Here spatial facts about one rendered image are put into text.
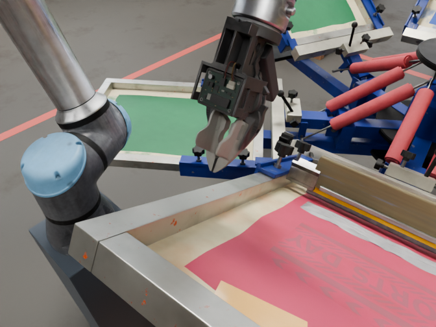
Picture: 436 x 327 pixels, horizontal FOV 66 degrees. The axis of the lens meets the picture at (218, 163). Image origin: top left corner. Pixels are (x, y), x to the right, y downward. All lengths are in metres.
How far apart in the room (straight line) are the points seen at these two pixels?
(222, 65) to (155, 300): 0.28
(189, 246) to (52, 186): 0.31
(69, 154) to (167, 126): 0.86
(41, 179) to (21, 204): 2.10
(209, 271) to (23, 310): 1.90
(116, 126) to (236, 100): 0.40
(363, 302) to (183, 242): 0.25
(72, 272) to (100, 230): 0.42
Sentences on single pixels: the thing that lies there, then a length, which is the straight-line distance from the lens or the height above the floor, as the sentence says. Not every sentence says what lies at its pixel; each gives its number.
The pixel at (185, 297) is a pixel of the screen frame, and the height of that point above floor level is 1.55.
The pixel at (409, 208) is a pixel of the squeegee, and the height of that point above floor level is 1.28.
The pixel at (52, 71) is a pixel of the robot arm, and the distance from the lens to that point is 0.72.
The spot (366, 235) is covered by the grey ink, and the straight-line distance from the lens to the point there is 0.76.
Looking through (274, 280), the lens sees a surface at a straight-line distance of 0.46.
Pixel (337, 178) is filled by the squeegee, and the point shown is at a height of 1.27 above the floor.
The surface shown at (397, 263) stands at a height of 1.29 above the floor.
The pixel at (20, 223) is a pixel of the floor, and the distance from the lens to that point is 2.65.
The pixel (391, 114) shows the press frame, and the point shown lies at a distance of 1.61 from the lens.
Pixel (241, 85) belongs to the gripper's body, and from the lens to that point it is 0.43.
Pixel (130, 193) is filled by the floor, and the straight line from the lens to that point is 2.54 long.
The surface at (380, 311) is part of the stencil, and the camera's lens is 0.53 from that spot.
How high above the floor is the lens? 1.84
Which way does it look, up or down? 43 degrees down
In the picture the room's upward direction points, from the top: straight up
